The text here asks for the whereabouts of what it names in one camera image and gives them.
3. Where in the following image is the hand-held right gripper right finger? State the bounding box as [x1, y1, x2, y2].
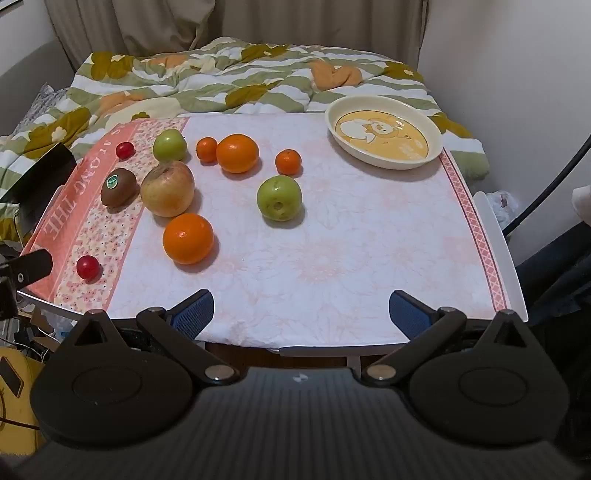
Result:
[362, 290, 532, 386]

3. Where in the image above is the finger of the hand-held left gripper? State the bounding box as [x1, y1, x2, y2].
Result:
[0, 249, 53, 296]

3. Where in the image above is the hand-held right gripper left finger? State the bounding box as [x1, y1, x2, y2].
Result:
[69, 288, 241, 386]

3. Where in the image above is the orange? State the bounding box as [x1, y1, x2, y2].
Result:
[216, 133, 260, 174]
[163, 213, 215, 265]

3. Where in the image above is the brown kiwi with green sticker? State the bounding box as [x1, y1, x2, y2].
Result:
[100, 168, 140, 208]

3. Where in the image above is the yellow-red apple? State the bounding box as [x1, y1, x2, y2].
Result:
[140, 161, 195, 217]

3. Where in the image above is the small green apple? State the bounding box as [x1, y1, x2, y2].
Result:
[153, 128, 188, 162]

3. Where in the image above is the cream bowl with cartoon print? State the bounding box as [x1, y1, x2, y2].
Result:
[324, 95, 445, 171]

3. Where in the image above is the black flat object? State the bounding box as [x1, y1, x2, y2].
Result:
[0, 142, 77, 220]

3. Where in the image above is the pink printed tablecloth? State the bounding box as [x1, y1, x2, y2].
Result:
[21, 114, 513, 349]

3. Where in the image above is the yellow object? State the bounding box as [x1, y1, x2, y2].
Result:
[0, 346, 47, 444]

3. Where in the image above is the large green apple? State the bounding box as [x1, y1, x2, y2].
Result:
[257, 175, 303, 223]

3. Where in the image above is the white plastic bag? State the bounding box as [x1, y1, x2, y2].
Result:
[487, 189, 520, 227]

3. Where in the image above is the small mandarin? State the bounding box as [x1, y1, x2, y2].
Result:
[196, 137, 219, 162]
[275, 149, 303, 176]

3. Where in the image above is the green striped floral blanket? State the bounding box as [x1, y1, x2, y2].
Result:
[0, 37, 490, 241]

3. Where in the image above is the beige curtain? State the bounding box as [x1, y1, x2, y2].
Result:
[46, 0, 426, 70]

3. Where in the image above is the black cable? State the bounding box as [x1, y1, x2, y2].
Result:
[503, 136, 591, 237]

